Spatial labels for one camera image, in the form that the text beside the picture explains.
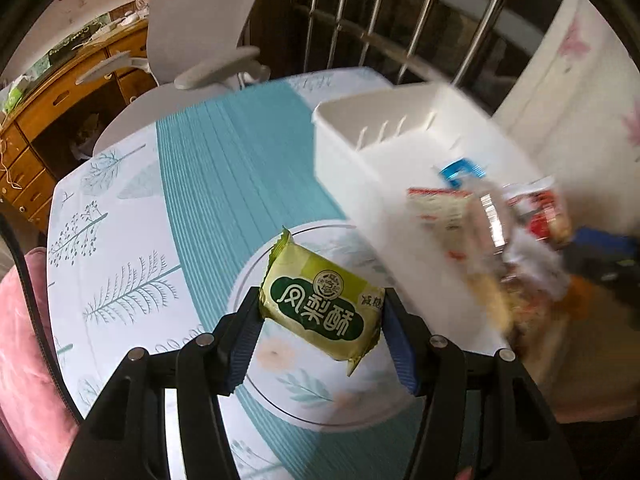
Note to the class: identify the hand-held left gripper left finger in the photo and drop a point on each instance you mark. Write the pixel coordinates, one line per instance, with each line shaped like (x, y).
(242, 342)

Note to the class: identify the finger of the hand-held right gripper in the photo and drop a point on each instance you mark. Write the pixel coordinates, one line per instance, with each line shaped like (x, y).
(600, 245)

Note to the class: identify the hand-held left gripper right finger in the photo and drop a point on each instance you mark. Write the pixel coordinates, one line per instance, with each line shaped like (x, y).
(402, 345)

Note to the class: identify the red-brown snack packet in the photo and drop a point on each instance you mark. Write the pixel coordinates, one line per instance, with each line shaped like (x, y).
(542, 210)

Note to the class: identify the green cake packet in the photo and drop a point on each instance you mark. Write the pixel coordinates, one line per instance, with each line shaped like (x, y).
(315, 300)

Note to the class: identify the large clear yellow snack packet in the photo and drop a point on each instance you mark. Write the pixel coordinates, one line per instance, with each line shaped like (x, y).
(495, 305)

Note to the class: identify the white snack packet red print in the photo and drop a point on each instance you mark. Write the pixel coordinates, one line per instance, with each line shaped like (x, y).
(440, 210)

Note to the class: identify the small blue snack packet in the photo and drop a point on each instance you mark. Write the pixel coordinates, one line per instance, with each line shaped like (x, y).
(460, 170)

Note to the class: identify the white plastic bin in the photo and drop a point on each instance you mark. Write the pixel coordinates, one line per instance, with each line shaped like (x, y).
(380, 160)

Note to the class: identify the white floral curtain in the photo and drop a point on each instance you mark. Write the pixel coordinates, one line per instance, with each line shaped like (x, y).
(590, 85)

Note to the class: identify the blue and white tablecloth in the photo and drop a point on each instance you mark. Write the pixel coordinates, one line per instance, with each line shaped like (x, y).
(200, 185)

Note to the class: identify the pink blanket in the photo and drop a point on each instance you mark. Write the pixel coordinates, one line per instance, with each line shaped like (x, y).
(25, 360)

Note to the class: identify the trash bin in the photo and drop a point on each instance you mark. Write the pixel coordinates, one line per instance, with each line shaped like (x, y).
(86, 135)

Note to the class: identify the metal window grille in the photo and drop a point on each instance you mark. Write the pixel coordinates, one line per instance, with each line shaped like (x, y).
(400, 20)

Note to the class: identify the wooden desk with drawers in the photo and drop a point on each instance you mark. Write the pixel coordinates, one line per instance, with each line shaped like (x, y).
(60, 90)

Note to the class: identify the grey office chair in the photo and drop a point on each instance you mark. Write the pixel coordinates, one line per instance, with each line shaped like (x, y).
(200, 25)

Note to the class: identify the green tissue packet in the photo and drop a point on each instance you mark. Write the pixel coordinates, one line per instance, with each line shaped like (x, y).
(15, 92)

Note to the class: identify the white computer mouse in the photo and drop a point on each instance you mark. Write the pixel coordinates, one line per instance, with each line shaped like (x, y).
(122, 20)

